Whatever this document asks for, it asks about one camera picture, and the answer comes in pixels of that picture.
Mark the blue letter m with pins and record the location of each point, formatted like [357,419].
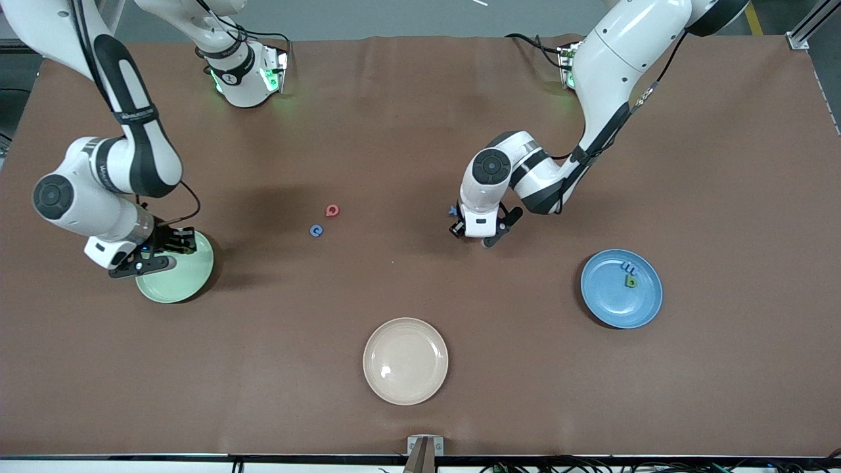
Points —
[629,269]

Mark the silver base connector plate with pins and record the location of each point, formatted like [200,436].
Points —
[281,66]
[565,66]

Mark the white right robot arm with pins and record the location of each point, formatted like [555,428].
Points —
[131,151]

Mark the silver right base connector plate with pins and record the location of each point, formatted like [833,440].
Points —
[281,66]

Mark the light green plate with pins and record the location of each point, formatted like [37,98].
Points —
[184,282]

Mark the blue plate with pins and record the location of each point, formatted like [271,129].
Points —
[611,302]

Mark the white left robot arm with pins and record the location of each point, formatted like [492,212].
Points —
[617,52]

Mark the blue letter G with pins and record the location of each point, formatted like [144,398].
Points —
[313,230]

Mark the beige plate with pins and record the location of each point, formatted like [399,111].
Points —
[405,361]

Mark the red letter Q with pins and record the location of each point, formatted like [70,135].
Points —
[330,213]

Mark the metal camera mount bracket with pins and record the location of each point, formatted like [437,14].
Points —
[425,453]

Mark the brown table cover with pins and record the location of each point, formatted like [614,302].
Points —
[394,98]

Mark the aluminium frame profile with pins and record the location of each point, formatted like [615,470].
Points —
[798,39]

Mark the silver left base connector plate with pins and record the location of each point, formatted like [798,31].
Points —
[565,66]

